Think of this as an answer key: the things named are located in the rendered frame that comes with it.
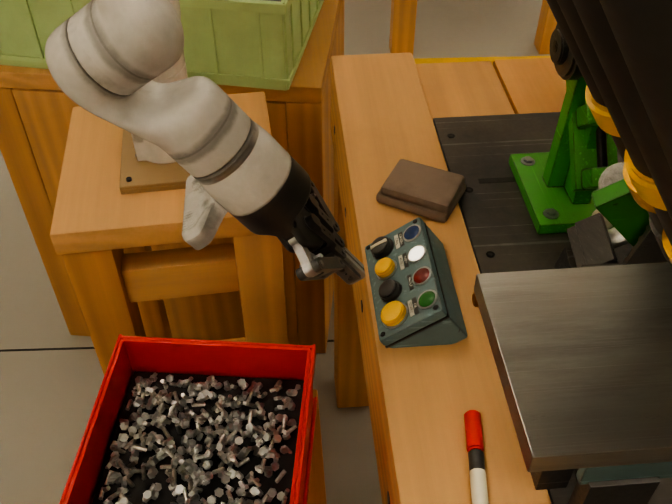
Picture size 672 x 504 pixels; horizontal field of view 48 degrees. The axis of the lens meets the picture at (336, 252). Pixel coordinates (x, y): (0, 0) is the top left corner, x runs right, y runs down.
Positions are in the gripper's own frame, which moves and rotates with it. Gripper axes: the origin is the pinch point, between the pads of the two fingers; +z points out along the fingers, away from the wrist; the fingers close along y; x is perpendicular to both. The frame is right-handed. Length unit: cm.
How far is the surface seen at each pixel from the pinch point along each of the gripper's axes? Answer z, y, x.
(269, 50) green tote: 8, 69, 14
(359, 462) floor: 87, 36, 52
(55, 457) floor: 47, 43, 109
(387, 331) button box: 9.4, -1.8, 1.4
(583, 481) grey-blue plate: 12.5, -23.6, -12.4
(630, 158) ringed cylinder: -25.4, -30.7, -27.1
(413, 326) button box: 9.7, -2.5, -1.5
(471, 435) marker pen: 13.3, -15.0, -3.5
